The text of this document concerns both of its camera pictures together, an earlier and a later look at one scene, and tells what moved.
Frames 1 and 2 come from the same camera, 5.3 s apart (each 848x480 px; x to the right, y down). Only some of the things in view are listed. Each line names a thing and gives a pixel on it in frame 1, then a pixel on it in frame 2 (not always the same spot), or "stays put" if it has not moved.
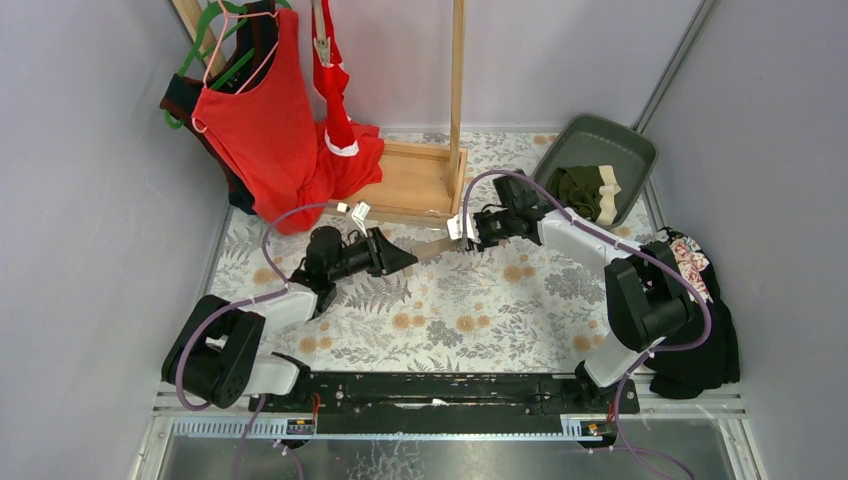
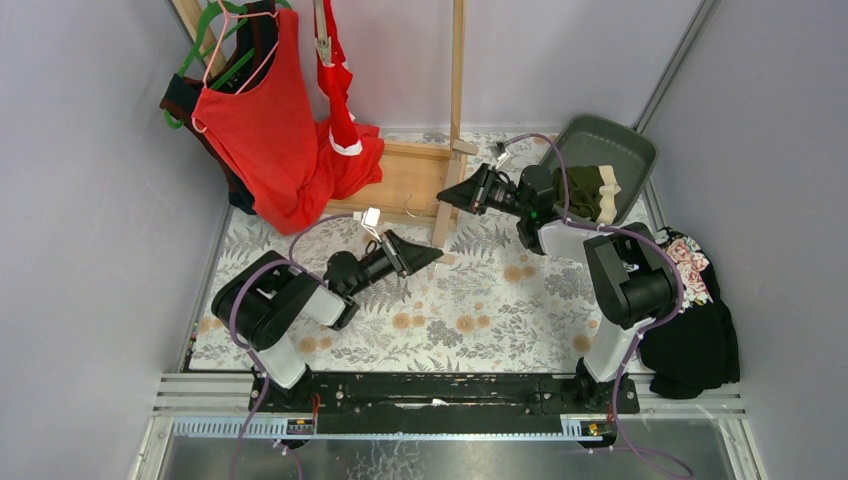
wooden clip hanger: (444, 245) → (456, 170)
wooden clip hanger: (321, 39) stays put
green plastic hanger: (211, 8) stays put
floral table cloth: (526, 305) stays put
